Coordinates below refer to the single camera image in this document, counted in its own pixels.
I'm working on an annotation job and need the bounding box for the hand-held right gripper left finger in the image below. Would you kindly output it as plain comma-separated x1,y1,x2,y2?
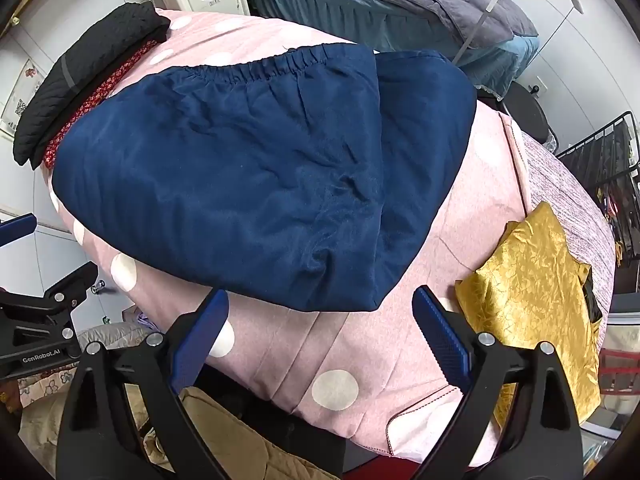
56,287,230,480

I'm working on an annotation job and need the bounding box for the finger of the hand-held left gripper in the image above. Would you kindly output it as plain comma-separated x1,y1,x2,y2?
0,261,100,317
0,213,39,247

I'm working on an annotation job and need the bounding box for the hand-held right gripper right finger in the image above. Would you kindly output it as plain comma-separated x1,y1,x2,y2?
411,285,586,480

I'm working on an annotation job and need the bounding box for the navy blue garment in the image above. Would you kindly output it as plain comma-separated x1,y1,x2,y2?
51,42,477,312

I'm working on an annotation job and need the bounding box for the floral cushion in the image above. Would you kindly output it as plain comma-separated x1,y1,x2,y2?
0,324,161,411

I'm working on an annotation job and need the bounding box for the pink polka-dot blanket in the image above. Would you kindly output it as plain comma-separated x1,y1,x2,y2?
42,8,528,467

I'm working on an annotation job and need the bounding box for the gold shiny garment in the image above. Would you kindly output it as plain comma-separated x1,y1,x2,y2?
455,201,603,431

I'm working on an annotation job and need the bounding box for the khaki quilted jacket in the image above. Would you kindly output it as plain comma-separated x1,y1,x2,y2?
142,387,346,480

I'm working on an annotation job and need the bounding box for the red floral cloth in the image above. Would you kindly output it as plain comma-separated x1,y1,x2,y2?
42,40,158,170

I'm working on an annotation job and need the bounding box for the dark cloth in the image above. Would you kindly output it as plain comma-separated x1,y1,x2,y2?
584,265,604,327

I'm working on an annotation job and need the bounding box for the black quilted jacket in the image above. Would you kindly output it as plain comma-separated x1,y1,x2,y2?
13,1,172,170

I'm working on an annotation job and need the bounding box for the white storage box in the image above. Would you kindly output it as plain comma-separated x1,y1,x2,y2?
595,310,640,417

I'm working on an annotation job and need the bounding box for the mauve bed sheet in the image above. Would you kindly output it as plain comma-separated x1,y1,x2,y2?
520,132,616,341

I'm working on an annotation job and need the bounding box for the black metal rack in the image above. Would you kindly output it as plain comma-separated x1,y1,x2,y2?
555,111,640,271

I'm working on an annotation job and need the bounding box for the black round stool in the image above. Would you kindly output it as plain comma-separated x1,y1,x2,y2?
502,82,551,144

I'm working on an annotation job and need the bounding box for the wall poster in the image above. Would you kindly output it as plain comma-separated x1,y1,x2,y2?
0,57,43,137

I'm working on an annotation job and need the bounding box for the white strap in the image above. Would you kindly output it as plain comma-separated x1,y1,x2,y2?
452,0,516,66

